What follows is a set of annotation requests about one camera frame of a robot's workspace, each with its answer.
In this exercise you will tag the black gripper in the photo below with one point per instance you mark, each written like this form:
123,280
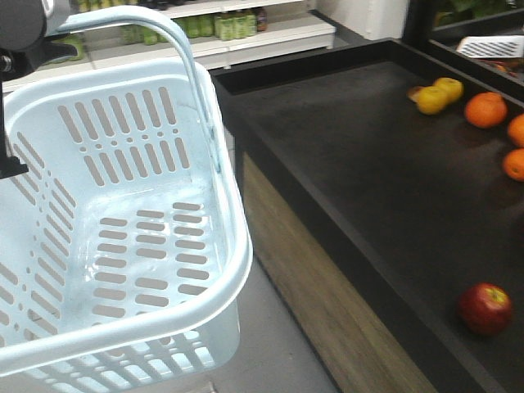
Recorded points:
29,34

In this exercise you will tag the light blue plastic basket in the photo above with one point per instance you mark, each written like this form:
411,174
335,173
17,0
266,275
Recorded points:
124,246

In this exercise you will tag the white supermarket shelving unit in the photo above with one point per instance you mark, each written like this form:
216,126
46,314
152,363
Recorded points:
221,34

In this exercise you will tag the black wooden produce stand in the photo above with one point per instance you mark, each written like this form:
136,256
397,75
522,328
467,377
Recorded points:
372,219

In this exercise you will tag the yellow round citrus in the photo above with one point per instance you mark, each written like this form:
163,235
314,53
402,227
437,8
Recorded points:
431,100

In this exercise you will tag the large orange top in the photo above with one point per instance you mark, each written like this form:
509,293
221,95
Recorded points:
486,110

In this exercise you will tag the orange fruit front right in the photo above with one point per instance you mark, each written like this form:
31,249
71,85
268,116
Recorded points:
513,164

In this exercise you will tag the dark red apple upper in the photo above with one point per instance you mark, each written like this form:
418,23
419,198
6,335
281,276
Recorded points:
485,309

